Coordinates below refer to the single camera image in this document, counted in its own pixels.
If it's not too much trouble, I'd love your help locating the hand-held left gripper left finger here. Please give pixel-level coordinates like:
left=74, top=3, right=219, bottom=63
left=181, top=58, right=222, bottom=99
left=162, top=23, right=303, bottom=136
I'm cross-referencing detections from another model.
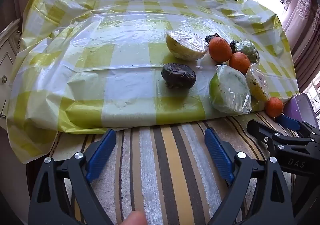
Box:
left=28, top=129, right=130, bottom=225

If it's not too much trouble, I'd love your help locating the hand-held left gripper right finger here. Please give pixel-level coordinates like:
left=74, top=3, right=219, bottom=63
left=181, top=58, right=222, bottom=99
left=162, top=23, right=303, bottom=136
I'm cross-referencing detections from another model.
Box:
left=204, top=127, right=294, bottom=225

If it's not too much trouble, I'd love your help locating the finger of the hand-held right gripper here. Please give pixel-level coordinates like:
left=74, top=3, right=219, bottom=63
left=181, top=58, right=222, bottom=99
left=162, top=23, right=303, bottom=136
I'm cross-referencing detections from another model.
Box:
left=275, top=114, right=320, bottom=142
left=247, top=119, right=284, bottom=152

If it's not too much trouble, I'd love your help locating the orange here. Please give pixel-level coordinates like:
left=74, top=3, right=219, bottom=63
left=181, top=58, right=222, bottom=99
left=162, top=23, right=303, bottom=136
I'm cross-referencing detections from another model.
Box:
left=209, top=37, right=232, bottom=63
left=229, top=52, right=251, bottom=75
left=265, top=97, right=284, bottom=118

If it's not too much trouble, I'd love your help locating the yellow fruit half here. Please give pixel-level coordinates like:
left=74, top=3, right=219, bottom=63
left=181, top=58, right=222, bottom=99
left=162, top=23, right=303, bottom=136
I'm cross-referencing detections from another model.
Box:
left=246, top=63, right=270, bottom=102

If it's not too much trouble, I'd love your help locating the large green melon half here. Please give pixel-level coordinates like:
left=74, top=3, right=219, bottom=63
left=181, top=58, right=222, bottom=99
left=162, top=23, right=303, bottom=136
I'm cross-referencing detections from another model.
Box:
left=209, top=64, right=252, bottom=116

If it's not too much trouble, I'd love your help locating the small green fruit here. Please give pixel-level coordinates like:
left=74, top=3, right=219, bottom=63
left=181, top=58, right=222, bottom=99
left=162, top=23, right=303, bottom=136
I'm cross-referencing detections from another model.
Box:
left=234, top=41, right=259, bottom=64

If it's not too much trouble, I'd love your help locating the dark wrinkled fruit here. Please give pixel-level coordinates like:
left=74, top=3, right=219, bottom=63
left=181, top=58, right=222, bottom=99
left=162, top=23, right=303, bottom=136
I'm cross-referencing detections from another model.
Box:
left=161, top=63, right=197, bottom=89

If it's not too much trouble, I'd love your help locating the yellow pomelo half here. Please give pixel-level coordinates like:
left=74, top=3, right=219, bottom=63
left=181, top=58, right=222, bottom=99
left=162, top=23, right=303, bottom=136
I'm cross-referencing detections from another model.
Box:
left=166, top=30, right=209, bottom=61

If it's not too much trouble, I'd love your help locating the person's left hand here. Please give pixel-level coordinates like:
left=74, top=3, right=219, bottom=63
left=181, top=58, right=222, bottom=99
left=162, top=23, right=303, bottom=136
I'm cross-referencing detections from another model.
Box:
left=122, top=210, right=148, bottom=225

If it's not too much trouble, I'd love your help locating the purple and white box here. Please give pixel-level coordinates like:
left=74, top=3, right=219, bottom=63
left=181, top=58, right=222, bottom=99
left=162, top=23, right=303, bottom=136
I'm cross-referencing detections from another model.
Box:
left=282, top=94, right=320, bottom=128

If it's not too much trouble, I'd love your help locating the striped towel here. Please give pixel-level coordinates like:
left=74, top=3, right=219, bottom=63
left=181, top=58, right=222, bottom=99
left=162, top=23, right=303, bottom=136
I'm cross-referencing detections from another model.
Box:
left=47, top=111, right=298, bottom=225

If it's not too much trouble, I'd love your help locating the yellow checked plastic tablecloth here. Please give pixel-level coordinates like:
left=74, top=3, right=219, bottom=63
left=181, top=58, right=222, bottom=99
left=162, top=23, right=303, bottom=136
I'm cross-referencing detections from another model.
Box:
left=6, top=0, right=300, bottom=164

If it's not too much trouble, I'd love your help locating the cream cabinet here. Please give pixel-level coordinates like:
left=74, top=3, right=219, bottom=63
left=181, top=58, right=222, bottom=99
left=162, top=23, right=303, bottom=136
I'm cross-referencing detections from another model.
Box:
left=0, top=17, right=28, bottom=130

